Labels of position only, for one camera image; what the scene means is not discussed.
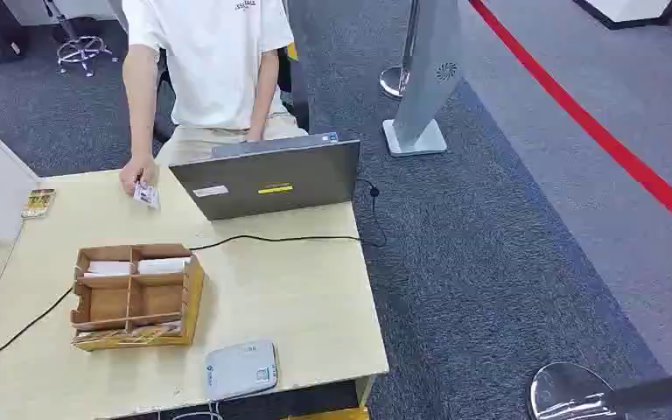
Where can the red barrier belt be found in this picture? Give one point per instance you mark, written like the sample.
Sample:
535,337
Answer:
591,124

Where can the white printed card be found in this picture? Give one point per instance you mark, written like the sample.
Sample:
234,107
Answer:
147,195

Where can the wooden card box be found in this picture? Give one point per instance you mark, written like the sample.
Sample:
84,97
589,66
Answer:
139,298

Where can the printed card row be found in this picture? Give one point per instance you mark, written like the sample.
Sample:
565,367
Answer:
130,333

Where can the chrome stanchion post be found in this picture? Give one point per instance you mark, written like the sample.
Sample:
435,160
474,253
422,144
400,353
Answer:
403,64

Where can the person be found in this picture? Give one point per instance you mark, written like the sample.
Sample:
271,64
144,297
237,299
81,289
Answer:
214,64

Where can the chrome stanchion base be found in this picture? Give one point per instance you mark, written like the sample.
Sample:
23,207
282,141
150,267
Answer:
574,394

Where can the grey laptop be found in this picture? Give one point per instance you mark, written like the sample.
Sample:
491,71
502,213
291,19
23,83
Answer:
266,182

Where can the grey standing kiosk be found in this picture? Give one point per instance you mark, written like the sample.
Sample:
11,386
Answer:
426,75

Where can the grey card reader device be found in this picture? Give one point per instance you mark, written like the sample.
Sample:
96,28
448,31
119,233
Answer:
241,369

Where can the white card stack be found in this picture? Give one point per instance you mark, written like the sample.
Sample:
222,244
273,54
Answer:
108,268
162,265

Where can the yellow printed card packet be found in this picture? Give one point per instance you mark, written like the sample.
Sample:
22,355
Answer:
38,203

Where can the person's right hand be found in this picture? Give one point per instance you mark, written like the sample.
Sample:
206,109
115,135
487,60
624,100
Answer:
137,171

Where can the chrome stool base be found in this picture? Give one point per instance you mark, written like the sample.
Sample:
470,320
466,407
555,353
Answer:
81,49

